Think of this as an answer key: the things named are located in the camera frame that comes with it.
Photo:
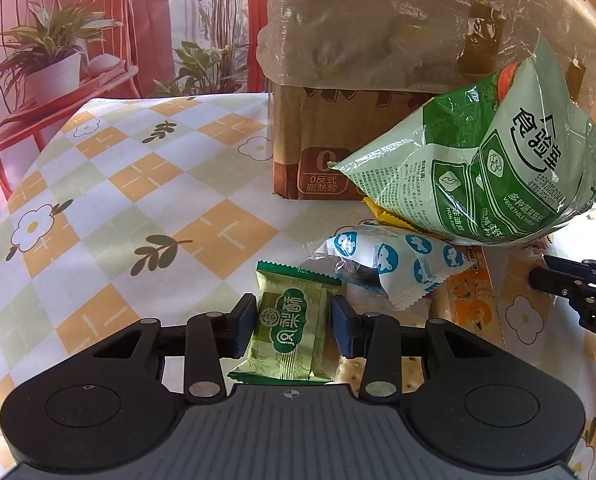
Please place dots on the yellow snack packet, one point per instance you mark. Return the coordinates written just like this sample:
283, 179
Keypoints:
385, 215

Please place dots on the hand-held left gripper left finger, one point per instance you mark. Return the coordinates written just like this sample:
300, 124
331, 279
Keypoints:
243, 325

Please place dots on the checkered floral tablecloth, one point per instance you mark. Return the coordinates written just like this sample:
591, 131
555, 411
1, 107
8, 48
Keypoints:
128, 185

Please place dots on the printed room backdrop cloth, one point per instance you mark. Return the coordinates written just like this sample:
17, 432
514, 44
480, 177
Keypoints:
78, 10

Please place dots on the large green snack bag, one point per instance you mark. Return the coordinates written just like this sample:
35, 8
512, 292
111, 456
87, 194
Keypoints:
477, 170

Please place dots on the white blue-spotted snack packet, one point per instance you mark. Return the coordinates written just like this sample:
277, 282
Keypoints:
402, 260

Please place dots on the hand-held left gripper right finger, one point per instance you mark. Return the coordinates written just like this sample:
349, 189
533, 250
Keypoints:
343, 327

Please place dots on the orange cracker packet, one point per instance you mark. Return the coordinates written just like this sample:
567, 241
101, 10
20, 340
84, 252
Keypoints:
467, 305

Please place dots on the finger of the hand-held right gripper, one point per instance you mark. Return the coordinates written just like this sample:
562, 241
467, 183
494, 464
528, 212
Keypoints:
557, 277

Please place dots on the brown cardboard box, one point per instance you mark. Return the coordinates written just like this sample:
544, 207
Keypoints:
303, 135

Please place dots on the small green pastry packet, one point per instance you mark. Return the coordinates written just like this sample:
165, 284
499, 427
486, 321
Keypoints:
288, 320

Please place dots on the translucent dotted plastic bag liner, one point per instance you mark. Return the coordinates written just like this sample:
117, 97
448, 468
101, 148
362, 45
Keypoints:
377, 20

